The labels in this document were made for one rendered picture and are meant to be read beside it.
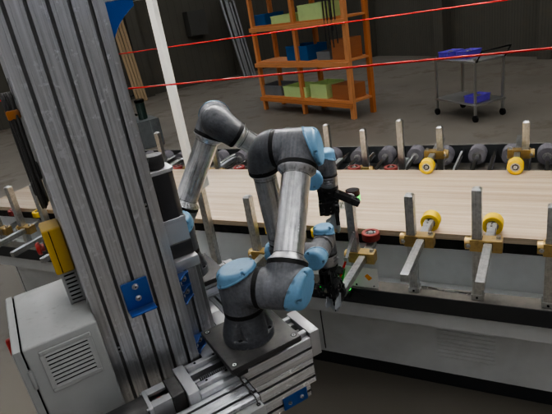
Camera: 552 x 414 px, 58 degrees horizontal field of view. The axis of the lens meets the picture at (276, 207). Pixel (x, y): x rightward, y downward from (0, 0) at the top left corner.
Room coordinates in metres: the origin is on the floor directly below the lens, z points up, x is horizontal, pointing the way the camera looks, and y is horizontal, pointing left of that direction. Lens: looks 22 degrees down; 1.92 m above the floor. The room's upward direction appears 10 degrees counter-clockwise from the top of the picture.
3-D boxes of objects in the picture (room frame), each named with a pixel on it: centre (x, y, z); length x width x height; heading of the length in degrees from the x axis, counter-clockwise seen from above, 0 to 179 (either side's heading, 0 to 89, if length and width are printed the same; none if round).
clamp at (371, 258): (1.93, -0.33, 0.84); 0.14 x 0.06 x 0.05; 60
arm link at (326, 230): (1.58, -0.15, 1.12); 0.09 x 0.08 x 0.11; 157
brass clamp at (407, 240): (1.80, -0.54, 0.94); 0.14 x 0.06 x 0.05; 60
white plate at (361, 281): (1.93, -0.27, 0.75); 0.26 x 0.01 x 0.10; 60
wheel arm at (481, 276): (1.62, -0.75, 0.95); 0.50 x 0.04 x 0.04; 150
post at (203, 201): (2.32, 0.35, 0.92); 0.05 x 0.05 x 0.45; 60
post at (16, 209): (3.06, 1.64, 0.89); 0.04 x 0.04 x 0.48; 60
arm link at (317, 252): (1.50, -0.10, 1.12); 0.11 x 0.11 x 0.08; 67
